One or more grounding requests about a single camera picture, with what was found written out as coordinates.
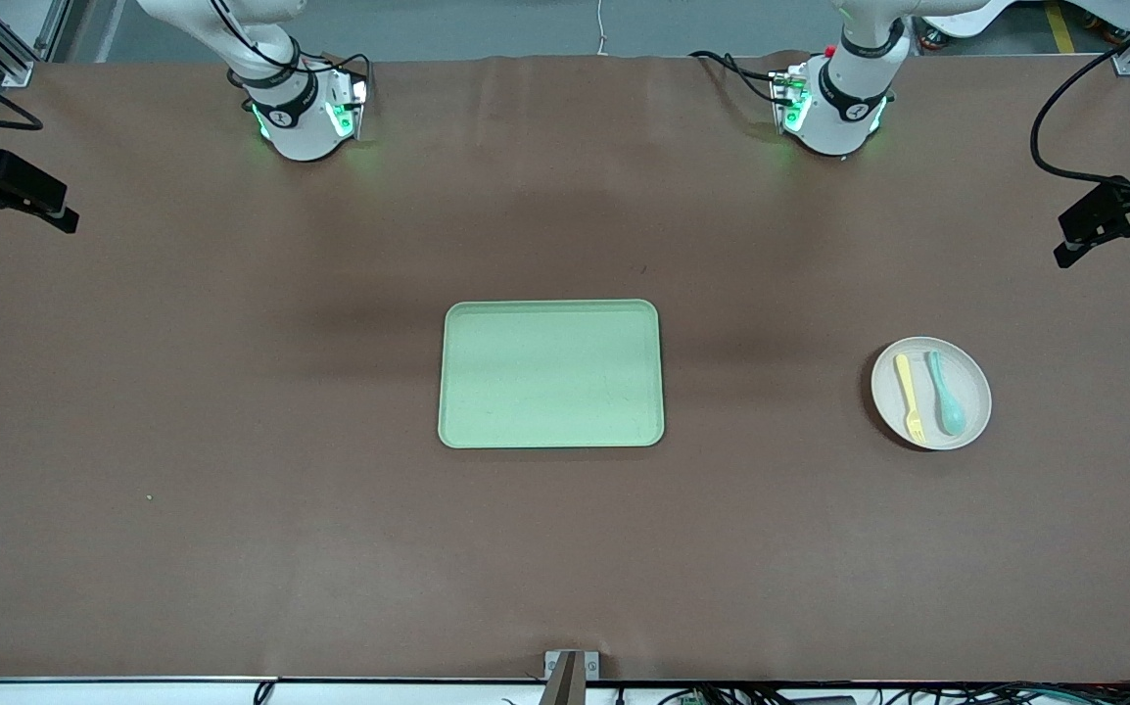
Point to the beige round plate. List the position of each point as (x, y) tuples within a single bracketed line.
[(978, 392)]

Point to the teal plastic spoon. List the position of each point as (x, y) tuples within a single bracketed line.
[(950, 416)]

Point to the yellow plastic fork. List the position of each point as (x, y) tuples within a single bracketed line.
[(908, 392)]

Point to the white background machine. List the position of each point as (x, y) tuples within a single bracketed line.
[(966, 22)]

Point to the brown table cover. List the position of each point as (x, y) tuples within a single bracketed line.
[(232, 441)]

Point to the light green rectangular tray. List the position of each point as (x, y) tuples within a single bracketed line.
[(545, 372)]

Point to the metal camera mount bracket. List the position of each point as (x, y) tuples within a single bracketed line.
[(570, 676)]

